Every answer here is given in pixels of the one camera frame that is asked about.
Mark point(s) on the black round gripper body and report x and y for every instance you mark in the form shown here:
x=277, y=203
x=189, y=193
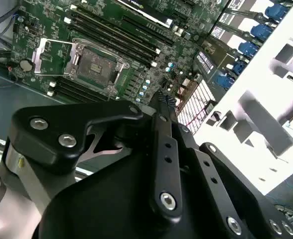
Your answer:
x=99, y=204

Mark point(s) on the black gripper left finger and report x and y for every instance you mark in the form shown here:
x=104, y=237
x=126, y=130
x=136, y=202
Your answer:
x=99, y=109

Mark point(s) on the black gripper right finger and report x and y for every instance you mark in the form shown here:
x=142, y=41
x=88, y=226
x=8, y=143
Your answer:
x=248, y=199

